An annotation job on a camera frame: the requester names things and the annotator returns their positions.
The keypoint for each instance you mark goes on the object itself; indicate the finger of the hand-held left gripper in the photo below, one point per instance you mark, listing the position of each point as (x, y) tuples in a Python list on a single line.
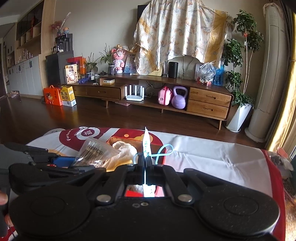
[(63, 160), (57, 170)]

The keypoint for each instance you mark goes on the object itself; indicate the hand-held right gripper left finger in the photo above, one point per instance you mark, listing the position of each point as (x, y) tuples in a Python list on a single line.
[(140, 169)]

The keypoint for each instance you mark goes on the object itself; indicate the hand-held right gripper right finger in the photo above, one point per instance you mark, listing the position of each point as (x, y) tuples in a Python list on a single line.
[(150, 171)]

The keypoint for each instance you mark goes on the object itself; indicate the red tin box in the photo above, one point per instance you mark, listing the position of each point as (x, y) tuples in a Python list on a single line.
[(134, 191)]

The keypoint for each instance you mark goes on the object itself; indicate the white knit cloth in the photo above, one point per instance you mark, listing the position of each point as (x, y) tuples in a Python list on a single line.
[(124, 149)]

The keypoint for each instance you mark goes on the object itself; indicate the white printed plastic bag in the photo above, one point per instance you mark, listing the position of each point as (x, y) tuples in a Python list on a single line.
[(146, 143)]

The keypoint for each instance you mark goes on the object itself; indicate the blue face mask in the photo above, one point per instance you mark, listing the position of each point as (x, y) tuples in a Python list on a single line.
[(171, 148)]

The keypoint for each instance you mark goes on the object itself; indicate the clear bag of cotton swabs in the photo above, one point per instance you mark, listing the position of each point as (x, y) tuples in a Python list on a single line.
[(97, 150)]

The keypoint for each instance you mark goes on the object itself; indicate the person's left hand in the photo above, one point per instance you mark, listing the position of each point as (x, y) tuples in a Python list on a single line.
[(3, 198)]

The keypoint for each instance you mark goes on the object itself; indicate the red white printed tablecloth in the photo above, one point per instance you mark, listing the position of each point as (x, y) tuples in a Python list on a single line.
[(208, 157)]

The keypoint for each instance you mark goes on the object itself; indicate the yellow white carton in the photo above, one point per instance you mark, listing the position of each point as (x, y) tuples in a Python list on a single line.
[(68, 96)]

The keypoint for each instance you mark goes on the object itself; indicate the orange gift carton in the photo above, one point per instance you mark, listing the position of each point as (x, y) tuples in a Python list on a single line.
[(52, 96)]

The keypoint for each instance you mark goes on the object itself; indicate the white router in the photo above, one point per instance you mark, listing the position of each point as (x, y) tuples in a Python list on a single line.
[(134, 97)]

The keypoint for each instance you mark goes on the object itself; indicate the pink small case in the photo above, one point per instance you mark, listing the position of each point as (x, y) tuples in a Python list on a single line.
[(164, 97)]

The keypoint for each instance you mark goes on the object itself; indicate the purple kettlebell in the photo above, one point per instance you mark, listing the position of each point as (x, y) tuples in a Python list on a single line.
[(179, 100)]

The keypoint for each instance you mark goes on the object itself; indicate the dark wooden drawer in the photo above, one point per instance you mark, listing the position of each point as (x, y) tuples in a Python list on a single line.
[(104, 92)]

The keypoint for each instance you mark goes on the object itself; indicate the blue toy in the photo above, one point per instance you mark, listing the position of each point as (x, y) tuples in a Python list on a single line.
[(83, 81)]

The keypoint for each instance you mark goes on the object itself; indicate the light wooden drawer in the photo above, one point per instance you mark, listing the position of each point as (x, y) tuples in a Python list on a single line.
[(207, 110), (209, 97)]

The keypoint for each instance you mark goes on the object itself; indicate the yellow white food box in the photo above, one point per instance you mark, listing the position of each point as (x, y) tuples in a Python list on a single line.
[(71, 75)]

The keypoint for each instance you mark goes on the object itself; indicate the wooden TV cabinet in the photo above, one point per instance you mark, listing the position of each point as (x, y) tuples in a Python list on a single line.
[(143, 82)]

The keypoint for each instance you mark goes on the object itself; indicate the small potted plant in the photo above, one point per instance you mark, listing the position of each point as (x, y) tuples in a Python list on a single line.
[(89, 74)]

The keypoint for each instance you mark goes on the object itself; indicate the small white brown box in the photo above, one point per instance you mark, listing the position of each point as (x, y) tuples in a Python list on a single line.
[(107, 81)]

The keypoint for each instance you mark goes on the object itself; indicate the dark grey cabinet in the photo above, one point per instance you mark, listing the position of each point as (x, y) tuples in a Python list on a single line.
[(57, 69)]

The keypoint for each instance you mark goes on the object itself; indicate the small dark teapot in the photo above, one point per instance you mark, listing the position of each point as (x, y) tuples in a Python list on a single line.
[(102, 73)]

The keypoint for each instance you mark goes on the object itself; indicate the orange box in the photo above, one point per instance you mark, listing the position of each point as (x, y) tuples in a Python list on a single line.
[(82, 66)]

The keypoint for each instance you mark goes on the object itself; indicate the red gift box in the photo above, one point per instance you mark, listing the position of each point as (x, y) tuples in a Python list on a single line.
[(74, 60)]

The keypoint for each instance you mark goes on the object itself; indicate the clear glass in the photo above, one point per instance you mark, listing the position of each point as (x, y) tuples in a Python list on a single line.
[(165, 69)]

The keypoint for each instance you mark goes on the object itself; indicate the orchid plant in dark pot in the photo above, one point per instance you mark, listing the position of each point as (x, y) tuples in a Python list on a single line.
[(111, 69)]

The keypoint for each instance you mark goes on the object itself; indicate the potted tree in white pot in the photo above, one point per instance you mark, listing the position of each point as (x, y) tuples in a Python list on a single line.
[(239, 118)]

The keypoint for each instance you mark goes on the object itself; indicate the black speaker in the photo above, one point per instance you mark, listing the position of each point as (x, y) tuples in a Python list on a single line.
[(173, 69)]

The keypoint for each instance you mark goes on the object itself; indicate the white rectangular device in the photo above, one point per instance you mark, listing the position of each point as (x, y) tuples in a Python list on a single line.
[(197, 71)]

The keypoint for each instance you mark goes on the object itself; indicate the beige curved board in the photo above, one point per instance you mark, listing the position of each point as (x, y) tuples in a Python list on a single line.
[(187, 67)]

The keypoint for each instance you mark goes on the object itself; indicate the pink doll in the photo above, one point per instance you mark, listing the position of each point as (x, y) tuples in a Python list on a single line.
[(118, 60)]

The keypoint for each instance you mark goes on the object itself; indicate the clear plastic bag of items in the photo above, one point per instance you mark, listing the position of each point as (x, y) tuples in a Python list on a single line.
[(205, 74)]

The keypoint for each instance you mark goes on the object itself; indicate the black drink machine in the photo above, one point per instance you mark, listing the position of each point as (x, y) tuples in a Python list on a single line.
[(64, 44)]

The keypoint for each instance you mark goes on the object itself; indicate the plastic bag with dark items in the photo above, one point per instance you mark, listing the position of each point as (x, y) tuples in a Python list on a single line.
[(278, 162)]

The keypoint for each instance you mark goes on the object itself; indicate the small figurine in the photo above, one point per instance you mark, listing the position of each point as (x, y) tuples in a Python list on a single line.
[(65, 30)]

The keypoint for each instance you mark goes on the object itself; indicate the vase with dried flowers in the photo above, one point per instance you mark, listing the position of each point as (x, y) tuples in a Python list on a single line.
[(57, 26)]

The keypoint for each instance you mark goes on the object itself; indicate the floral cloth cover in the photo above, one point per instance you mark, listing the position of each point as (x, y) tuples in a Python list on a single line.
[(180, 30)]

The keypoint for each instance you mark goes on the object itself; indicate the yellow curtain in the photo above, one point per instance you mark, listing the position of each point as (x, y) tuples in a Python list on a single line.
[(284, 115)]

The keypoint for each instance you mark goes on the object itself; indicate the black television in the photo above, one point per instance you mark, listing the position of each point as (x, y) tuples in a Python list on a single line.
[(141, 14)]

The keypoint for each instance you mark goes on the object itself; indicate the beige standing air conditioner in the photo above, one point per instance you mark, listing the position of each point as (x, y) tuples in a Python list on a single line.
[(268, 69)]

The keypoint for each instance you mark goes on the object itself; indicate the wooden wall shelf unit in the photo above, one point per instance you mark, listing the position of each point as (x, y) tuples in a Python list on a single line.
[(25, 69)]

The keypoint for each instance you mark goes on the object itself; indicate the blue picture frame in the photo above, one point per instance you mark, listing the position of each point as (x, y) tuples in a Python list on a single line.
[(130, 64)]

